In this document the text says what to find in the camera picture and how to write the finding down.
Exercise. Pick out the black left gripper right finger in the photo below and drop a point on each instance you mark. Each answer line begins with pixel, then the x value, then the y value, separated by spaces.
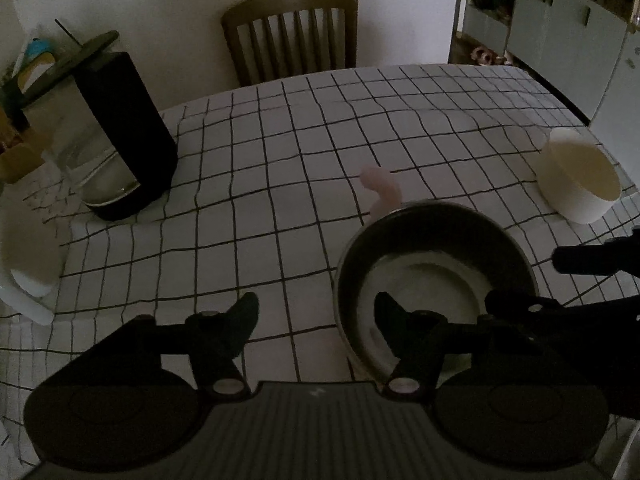
pixel 420 340

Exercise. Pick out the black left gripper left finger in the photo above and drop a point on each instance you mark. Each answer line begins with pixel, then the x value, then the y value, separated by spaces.
pixel 212 340

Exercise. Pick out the white dish rack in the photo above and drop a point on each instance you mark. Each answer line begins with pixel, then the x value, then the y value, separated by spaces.
pixel 31 261

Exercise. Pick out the pair of shoes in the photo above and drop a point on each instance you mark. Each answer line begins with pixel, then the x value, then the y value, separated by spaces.
pixel 483 56

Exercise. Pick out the cream bowl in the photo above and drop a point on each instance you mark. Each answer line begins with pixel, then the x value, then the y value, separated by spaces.
pixel 575 177

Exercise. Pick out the glass electric kettle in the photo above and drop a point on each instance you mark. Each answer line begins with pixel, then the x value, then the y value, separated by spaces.
pixel 107 136

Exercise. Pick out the white checked tablecloth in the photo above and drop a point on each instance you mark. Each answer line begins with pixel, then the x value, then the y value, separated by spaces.
pixel 265 198

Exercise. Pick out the white plate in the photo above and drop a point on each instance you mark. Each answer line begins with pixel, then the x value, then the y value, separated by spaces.
pixel 420 281

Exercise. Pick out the grey cupboard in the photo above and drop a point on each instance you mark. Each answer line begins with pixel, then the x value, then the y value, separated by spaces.
pixel 573 45

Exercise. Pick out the small pink saucer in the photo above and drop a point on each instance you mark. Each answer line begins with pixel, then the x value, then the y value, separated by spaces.
pixel 383 183

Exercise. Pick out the dark metal bowl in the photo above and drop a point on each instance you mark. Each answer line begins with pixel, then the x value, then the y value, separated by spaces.
pixel 428 226

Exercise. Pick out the dark wooden chair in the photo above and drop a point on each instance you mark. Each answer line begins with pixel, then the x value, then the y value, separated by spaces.
pixel 275 39

